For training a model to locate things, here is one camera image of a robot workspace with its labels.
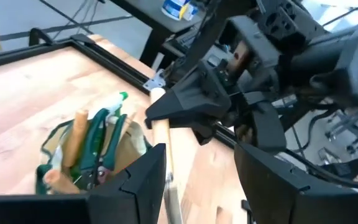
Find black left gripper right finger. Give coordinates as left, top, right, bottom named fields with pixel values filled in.
left=234, top=142, right=358, bottom=224

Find green handled pruning shears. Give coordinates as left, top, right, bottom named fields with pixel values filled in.
left=78, top=107, right=128, bottom=191

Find office chair base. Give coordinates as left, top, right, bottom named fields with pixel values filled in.
left=324, top=107, right=358, bottom=156

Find narrow trowel wooden handle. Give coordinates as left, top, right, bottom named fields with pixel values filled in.
left=62, top=108, right=90, bottom=169

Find white blue wipes canister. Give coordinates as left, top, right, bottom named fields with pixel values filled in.
left=160, top=0, right=199, bottom=21

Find black aluminium table frame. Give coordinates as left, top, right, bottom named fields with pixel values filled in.
left=0, top=27, right=245, bottom=150

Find cream green canvas gardening bag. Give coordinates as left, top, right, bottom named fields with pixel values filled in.
left=35, top=115, right=152, bottom=196

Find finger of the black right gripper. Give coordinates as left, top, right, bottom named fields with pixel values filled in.
left=168, top=119, right=218, bottom=146
left=144, top=60, right=232, bottom=129

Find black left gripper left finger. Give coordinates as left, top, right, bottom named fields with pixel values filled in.
left=0, top=142, right=168, bottom=224

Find hand cultivator wooden handle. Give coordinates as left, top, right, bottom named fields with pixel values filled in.
left=43, top=169, right=81, bottom=195

